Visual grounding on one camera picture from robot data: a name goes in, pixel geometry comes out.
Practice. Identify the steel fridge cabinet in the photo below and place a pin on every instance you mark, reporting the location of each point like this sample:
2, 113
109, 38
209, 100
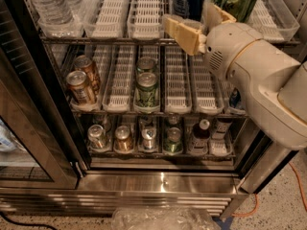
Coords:
115, 34

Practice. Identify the silver can bottom shelf left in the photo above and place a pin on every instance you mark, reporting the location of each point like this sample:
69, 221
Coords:
97, 137

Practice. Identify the steel fridge door right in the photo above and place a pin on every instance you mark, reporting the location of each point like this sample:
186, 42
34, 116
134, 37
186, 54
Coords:
274, 159

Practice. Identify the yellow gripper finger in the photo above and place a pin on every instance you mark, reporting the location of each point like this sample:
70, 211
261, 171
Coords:
214, 16
186, 33

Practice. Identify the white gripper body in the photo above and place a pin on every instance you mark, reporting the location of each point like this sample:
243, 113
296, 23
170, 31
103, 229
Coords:
232, 48

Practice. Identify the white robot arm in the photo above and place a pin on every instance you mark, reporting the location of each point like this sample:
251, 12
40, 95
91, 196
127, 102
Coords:
272, 84

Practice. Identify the blue can middle shelf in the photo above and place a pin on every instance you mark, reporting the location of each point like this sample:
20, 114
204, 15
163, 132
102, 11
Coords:
235, 99

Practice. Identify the copper can bottom shelf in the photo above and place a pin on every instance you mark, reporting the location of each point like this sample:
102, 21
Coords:
123, 139

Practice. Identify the brown bottle white cap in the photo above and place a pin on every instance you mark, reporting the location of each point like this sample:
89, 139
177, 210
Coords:
200, 136

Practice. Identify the clear plastic bag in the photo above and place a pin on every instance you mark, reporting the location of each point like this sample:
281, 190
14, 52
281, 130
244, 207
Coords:
162, 219

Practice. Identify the green can front middle shelf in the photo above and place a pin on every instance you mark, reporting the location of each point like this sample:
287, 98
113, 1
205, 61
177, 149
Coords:
146, 89

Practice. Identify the glass fridge door left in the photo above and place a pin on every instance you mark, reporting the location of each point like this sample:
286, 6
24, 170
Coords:
37, 150

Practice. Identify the gold can front middle shelf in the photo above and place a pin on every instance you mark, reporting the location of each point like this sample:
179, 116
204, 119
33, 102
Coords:
78, 83

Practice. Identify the silver red can bottom shelf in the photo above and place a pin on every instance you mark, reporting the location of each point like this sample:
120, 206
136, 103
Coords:
149, 138

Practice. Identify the green can bottom shelf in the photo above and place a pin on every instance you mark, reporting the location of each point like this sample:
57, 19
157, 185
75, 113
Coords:
173, 141

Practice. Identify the blue pepsi can top shelf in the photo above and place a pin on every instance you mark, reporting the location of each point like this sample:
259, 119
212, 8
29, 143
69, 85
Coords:
190, 9

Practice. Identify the gold can shelf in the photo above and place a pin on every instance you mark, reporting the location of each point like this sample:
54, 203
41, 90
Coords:
78, 83
89, 66

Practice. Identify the dark bottle white label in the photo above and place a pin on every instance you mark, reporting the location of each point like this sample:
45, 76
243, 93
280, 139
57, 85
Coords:
220, 128

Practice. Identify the clear water bottle front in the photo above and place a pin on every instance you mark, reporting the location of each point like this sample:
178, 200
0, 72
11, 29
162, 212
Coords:
53, 12

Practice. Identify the gold can rear middle shelf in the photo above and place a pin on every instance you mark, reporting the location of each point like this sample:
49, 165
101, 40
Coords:
89, 66

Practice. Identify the green can rear middle shelf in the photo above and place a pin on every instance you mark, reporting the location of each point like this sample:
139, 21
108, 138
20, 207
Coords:
145, 65

